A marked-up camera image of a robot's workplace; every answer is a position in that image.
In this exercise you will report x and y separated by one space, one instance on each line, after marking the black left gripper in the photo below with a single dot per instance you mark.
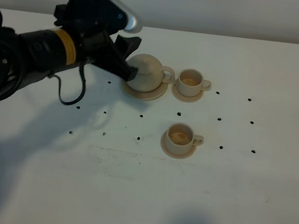
85 38

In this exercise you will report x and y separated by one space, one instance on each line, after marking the beige ceramic teapot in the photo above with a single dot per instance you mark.
151 73

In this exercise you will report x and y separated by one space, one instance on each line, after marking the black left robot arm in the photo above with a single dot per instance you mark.
28 58

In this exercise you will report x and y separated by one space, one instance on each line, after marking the beige teapot saucer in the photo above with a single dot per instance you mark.
143 96

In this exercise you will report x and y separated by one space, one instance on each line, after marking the beige far cup saucer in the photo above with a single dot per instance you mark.
184 98

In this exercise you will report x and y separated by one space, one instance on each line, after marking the beige cup saucer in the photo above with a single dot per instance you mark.
174 150
184 98

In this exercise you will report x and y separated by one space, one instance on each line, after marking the beige far teacup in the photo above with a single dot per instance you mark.
191 82

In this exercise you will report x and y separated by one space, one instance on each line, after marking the beige teacup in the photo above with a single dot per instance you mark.
183 134
191 82

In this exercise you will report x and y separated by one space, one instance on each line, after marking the beige near cup saucer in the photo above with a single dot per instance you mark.
174 150

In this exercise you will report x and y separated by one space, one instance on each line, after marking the beige near teacup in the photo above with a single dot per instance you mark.
183 134

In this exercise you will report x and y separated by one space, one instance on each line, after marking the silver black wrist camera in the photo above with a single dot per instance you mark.
111 15

